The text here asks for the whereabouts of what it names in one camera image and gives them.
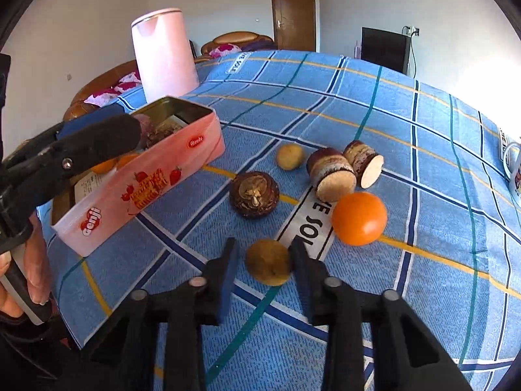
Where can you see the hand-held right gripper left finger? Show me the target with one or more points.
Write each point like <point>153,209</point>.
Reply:
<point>229,279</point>

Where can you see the floral pillow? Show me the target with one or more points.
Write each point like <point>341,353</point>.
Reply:
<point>128,81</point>
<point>226,51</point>
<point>99,98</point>

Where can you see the black television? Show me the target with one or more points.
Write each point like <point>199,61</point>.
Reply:
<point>384,51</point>

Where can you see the wall socket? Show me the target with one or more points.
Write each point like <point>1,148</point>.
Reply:
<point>411,31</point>

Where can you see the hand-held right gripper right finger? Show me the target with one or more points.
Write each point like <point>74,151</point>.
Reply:
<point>300,279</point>

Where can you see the brown water chestnut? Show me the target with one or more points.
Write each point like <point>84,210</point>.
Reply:
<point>254,195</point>

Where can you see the person's left hand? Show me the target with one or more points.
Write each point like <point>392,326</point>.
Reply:
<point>36,269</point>

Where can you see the brown leather sofa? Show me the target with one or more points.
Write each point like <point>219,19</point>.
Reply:
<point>87,89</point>
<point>240,37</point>

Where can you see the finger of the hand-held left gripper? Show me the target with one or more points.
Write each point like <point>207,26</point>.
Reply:
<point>77,124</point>
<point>101,138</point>

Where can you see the white printed mug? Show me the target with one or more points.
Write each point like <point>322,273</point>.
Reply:
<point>513,171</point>

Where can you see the large orange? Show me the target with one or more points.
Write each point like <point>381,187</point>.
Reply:
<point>359,218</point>

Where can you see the longan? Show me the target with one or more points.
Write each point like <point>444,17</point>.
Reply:
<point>268,262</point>

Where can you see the pink electric kettle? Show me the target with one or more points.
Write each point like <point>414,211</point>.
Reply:
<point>163,57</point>

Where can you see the cut sugarcane piece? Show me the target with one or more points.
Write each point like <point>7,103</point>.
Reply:
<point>364,165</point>
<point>330,175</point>

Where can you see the pink tin box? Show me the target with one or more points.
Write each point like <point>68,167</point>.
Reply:
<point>163,179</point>

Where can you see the brown wooden door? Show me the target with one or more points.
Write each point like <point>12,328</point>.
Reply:
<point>293,12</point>

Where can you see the blue checked tablecloth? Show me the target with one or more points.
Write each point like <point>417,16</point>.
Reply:
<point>407,130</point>

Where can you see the brown kiwi fruit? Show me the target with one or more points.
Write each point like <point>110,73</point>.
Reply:
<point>290,157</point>

